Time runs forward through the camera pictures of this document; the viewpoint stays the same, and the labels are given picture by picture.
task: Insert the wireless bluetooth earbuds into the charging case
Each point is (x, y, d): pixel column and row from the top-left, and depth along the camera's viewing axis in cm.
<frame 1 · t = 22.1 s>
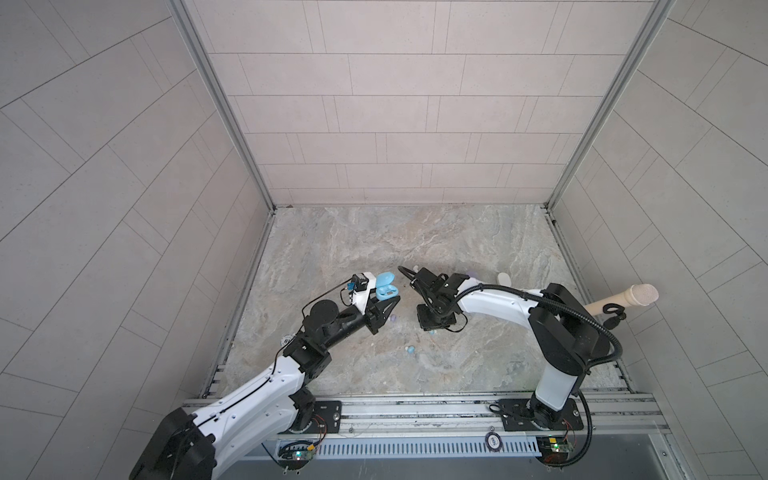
left hand: (399, 296, 71), fingers open
right hand: (422, 329, 86), fingers open
light blue earbud: (411, 349, 84), on the table
beige wooden handle: (638, 295, 66), point 27 cm above the table

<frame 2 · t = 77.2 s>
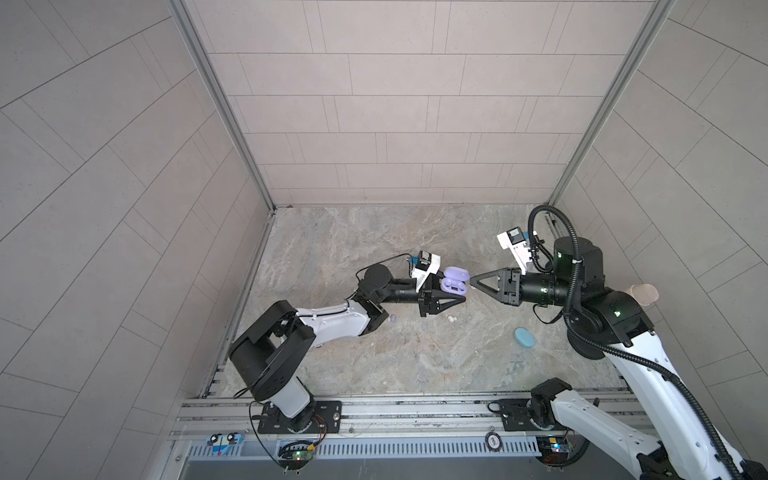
left hand: (466, 300, 64), fingers open
right hand: (473, 288, 59), fingers closed
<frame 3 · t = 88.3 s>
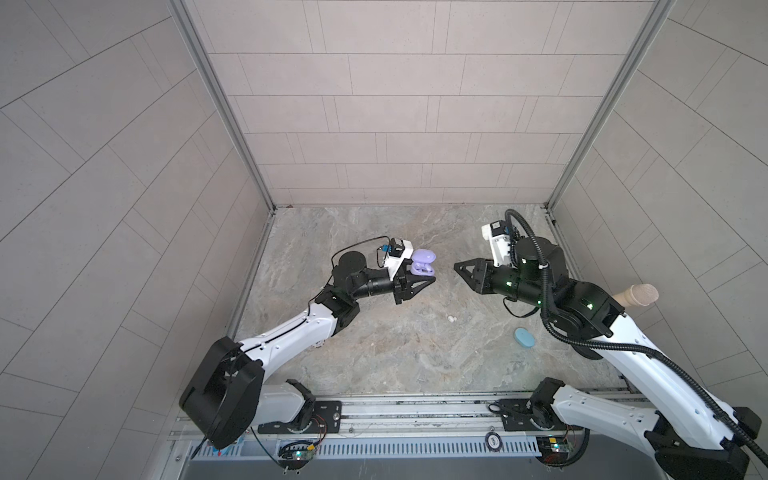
left hand: (435, 276, 67), fingers open
right hand: (453, 270, 62), fingers closed
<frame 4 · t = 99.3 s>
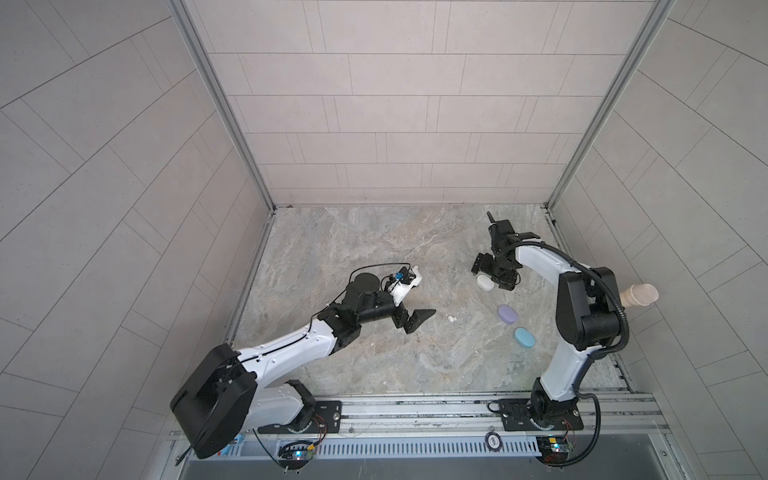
left hand: (430, 298, 74), fingers open
right hand: (481, 275, 95), fingers open
white earbud charging case: (485, 282, 93), point 4 cm above the table
purple earbud charging case: (507, 314, 90), on the table
